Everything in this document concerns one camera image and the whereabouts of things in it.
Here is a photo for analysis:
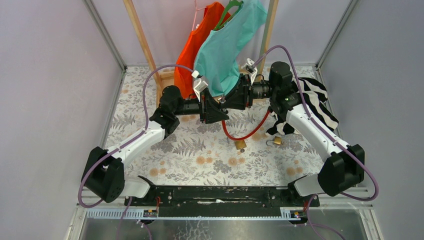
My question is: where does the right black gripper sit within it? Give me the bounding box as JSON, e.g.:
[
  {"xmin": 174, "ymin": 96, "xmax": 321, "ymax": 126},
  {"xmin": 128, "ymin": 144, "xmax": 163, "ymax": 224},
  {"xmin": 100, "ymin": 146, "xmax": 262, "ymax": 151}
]
[{"xmin": 221, "ymin": 73, "xmax": 277, "ymax": 111}]

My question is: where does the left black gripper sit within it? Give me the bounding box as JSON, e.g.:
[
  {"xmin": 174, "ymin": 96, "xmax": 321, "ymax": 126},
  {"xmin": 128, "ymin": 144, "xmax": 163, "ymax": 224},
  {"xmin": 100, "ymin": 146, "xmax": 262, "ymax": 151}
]
[{"xmin": 172, "ymin": 87, "xmax": 229, "ymax": 124}]

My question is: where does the red cable lock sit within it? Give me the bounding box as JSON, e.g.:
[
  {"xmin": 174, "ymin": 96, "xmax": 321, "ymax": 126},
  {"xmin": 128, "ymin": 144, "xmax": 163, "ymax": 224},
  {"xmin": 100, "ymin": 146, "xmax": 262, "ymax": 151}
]
[{"xmin": 225, "ymin": 99, "xmax": 269, "ymax": 138}]

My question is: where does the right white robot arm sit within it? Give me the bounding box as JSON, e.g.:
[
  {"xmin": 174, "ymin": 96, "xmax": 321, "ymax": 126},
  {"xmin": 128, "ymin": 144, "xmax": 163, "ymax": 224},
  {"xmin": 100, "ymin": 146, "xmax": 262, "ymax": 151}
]
[{"xmin": 239, "ymin": 61, "xmax": 365, "ymax": 206}]

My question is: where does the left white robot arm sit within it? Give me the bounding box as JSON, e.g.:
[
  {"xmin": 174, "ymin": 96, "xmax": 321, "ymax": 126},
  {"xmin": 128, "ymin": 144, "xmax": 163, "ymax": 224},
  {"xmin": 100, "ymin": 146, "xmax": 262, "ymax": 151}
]
[{"xmin": 78, "ymin": 85, "xmax": 227, "ymax": 207}]

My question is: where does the large brass padlock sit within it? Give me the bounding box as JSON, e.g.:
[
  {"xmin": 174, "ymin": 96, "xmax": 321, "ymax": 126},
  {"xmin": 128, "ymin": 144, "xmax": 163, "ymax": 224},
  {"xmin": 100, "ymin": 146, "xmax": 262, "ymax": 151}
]
[{"xmin": 234, "ymin": 140, "xmax": 247, "ymax": 153}]

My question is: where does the teal shirt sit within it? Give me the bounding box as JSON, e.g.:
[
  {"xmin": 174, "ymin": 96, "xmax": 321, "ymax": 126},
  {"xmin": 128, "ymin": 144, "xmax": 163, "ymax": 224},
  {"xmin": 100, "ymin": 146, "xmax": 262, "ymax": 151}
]
[{"xmin": 193, "ymin": 0, "xmax": 268, "ymax": 97}]

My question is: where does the floral table mat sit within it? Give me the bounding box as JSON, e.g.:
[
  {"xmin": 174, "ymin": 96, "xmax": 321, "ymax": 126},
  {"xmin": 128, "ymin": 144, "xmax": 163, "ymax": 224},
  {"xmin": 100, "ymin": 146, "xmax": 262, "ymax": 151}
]
[{"xmin": 103, "ymin": 65, "xmax": 347, "ymax": 187}]

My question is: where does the wooden clothes rack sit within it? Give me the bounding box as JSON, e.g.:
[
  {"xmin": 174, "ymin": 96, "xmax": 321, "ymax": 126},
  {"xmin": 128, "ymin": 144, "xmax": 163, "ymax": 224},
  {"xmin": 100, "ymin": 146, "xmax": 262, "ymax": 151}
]
[{"xmin": 123, "ymin": 0, "xmax": 279, "ymax": 104}]

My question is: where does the small brass padlock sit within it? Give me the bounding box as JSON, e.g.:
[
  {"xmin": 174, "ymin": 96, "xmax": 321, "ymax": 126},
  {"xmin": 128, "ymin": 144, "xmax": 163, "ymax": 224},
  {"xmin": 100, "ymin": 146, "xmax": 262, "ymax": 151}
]
[{"xmin": 266, "ymin": 136, "xmax": 284, "ymax": 147}]

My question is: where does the black white striped cloth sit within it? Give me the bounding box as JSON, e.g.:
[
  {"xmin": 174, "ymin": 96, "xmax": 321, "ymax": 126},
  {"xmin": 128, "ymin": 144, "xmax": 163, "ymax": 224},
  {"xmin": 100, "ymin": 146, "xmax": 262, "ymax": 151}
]
[{"xmin": 265, "ymin": 77, "xmax": 339, "ymax": 136}]

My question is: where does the orange shirt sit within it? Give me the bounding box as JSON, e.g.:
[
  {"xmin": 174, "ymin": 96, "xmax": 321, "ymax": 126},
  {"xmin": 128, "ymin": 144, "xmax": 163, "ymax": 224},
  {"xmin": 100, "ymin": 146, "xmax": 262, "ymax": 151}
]
[{"xmin": 173, "ymin": 1, "xmax": 225, "ymax": 99}]

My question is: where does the green clothes hanger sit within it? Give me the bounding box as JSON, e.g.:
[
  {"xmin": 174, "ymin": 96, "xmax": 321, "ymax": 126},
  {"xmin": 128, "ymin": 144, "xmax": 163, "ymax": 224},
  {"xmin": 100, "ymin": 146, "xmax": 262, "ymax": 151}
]
[{"xmin": 213, "ymin": 0, "xmax": 244, "ymax": 31}]

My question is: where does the pink clothes hanger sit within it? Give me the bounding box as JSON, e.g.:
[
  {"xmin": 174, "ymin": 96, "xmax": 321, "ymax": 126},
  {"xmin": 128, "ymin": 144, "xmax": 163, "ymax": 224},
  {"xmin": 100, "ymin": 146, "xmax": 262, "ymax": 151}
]
[{"xmin": 191, "ymin": 0, "xmax": 205, "ymax": 31}]

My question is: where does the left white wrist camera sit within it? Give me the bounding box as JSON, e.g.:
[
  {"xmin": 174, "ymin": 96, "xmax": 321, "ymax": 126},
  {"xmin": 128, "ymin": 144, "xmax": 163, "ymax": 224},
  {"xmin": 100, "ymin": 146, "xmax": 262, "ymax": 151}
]
[{"xmin": 191, "ymin": 70, "xmax": 208, "ymax": 102}]

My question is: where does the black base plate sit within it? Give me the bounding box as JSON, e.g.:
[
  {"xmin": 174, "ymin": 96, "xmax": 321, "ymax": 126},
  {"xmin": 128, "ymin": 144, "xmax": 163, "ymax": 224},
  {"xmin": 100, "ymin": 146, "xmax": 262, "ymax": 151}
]
[{"xmin": 124, "ymin": 185, "xmax": 320, "ymax": 218}]

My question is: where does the white slotted cable duct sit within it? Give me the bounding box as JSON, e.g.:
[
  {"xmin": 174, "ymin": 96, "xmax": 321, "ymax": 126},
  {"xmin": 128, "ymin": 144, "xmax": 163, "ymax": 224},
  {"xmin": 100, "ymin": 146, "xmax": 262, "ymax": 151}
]
[{"xmin": 86, "ymin": 208, "xmax": 159, "ymax": 220}]

